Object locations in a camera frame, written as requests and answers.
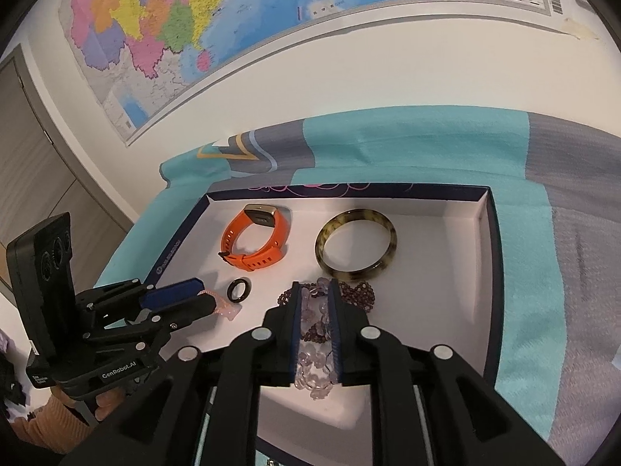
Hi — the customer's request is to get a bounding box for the colourful wall map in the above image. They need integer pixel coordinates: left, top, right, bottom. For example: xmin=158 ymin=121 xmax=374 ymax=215
xmin=58 ymin=0 xmax=568 ymax=149

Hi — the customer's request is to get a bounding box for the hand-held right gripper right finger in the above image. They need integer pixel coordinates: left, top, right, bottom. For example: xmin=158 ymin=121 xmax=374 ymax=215
xmin=327 ymin=279 xmax=566 ymax=466

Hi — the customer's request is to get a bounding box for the pink translucent ring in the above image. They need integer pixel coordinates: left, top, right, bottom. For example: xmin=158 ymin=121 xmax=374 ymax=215
xmin=201 ymin=289 xmax=241 ymax=321

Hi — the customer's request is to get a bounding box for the beige tape strip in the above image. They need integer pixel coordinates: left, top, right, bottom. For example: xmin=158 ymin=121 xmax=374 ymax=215
xmin=563 ymin=18 xmax=597 ymax=40

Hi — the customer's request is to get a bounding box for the navy blue shallow box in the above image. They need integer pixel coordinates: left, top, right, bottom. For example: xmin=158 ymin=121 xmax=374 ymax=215
xmin=146 ymin=182 xmax=508 ymax=454

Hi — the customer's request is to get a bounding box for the orange smartwatch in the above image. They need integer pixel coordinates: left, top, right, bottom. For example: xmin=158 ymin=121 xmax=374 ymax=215
xmin=219 ymin=203 xmax=292 ymax=271

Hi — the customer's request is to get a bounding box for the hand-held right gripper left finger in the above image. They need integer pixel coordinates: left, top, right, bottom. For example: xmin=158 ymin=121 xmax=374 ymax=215
xmin=58 ymin=280 xmax=304 ymax=466

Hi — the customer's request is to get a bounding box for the clear crystal bead bracelet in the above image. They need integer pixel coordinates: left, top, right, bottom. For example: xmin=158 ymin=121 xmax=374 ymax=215
xmin=293 ymin=276 xmax=340 ymax=401

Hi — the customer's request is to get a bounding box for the purple bead bracelet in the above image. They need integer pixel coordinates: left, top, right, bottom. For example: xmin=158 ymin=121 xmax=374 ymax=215
xmin=278 ymin=279 xmax=378 ymax=345

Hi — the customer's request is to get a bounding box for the person's left forearm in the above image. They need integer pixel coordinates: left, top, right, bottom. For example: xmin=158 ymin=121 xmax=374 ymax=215
xmin=7 ymin=386 xmax=95 ymax=445

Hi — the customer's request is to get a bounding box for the teal and grey printed blanket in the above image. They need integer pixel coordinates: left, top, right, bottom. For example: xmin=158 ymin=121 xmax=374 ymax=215
xmin=94 ymin=104 xmax=621 ymax=466

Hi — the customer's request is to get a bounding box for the tortoiseshell bangle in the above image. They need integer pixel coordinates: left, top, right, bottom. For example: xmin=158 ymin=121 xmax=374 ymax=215
xmin=314 ymin=209 xmax=399 ymax=281

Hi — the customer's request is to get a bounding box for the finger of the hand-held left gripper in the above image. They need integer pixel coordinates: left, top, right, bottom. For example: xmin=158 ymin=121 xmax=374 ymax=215
xmin=85 ymin=295 xmax=217 ymax=350
xmin=78 ymin=278 xmax=205 ymax=323

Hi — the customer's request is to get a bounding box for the person's left hand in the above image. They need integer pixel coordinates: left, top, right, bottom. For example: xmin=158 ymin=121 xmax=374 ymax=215
xmin=94 ymin=388 xmax=124 ymax=421

